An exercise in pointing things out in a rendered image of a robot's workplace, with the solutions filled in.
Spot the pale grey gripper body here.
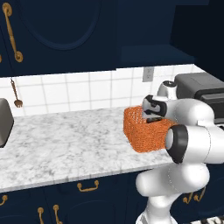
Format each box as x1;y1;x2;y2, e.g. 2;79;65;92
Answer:
142;105;165;121

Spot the orange woven basket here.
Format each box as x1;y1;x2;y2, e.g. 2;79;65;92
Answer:
122;105;178;154

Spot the navy tall cabinet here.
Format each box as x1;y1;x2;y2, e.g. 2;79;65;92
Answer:
170;0;224;83

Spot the navy base cabinet door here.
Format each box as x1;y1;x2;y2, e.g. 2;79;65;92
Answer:
47;199;130;224
0;200;47;224

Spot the grey toaster oven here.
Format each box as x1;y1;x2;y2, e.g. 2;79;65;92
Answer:
174;72;224;127

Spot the navy drawer front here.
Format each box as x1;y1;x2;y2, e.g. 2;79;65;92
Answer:
43;172;138;205

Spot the grey wall outlet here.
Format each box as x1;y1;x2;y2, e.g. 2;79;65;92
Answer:
142;66;155;83

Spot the navy wall shelf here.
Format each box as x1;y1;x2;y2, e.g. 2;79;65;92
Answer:
115;43;196;70

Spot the brass base cabinet handle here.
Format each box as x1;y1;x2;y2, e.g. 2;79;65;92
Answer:
182;192;195;205
52;204;63;224
193;185;207;203
37;206;46;224

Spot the brass drawer handle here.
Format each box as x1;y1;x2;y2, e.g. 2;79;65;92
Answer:
0;194;9;207
76;179;100;193

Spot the navy wall cabinet door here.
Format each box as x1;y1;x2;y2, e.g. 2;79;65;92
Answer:
4;0;118;77
0;0;14;78

